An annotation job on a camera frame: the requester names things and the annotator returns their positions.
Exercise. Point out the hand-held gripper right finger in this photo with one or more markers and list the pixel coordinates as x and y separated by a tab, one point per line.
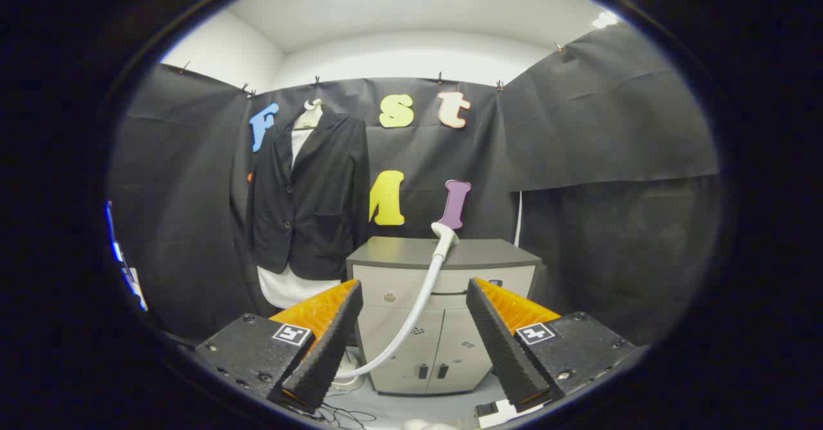
501	346

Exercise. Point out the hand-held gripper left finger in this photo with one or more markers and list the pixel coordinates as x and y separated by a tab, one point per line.
328	353

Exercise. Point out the white shirt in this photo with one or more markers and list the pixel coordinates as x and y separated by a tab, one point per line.
289	292

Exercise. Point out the white garment steamer head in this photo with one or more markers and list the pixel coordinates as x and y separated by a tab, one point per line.
443	240

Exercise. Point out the black jacket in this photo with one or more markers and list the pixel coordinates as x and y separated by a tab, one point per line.
321	211

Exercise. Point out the white garment steamer base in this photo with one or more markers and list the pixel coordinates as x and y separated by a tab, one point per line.
350	382

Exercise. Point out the grey cabinet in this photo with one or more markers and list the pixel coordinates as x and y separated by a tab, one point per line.
450	340

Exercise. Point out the row of black clips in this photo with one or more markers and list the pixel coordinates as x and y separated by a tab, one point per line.
440	78

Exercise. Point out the small ceiling light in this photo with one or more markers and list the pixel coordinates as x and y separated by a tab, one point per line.
604	20

